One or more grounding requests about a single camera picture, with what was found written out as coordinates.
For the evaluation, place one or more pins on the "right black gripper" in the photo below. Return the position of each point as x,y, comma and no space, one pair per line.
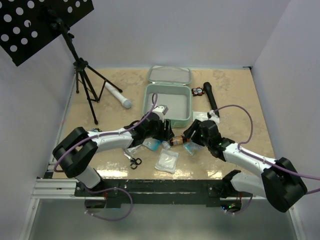
194,126

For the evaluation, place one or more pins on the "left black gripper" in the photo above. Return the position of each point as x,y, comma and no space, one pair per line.
165,134

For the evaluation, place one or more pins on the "brown medicine bottle orange cap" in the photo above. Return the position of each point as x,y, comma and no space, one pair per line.
178,140

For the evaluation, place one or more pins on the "blue label bandage roll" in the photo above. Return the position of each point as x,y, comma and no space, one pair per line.
166,145

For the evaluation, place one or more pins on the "blue plaster packet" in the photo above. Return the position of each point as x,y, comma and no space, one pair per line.
151,143

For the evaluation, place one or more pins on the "mint green medicine case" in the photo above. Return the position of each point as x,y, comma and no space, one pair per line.
171,84

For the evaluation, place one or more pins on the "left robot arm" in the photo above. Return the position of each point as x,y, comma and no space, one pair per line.
79,147

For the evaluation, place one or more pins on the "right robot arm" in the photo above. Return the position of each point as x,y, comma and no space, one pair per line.
274,179

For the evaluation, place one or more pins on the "teal cotton swab bag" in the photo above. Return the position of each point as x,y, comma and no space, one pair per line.
191,150

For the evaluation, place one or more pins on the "white gauze pad packet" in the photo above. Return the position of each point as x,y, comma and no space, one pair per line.
167,161

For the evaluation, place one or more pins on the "small clear plaster bag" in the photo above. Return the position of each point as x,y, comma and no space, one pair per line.
134,150

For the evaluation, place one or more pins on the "red owl toy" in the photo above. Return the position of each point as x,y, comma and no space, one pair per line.
197,91

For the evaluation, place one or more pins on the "white microphone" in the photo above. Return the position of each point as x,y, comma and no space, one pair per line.
125,102

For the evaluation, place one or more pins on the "black microphone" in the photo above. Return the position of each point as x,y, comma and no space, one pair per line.
208,90

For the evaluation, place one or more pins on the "blue owl toy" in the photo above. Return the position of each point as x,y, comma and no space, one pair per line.
96,130

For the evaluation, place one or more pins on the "black perforated music stand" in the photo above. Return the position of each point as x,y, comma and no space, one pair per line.
27,26

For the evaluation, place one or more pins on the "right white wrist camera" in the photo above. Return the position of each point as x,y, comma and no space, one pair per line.
212,116

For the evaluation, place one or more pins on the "black handled scissors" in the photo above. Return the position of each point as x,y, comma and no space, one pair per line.
134,162

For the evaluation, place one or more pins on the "black base frame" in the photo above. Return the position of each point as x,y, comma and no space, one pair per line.
113,193

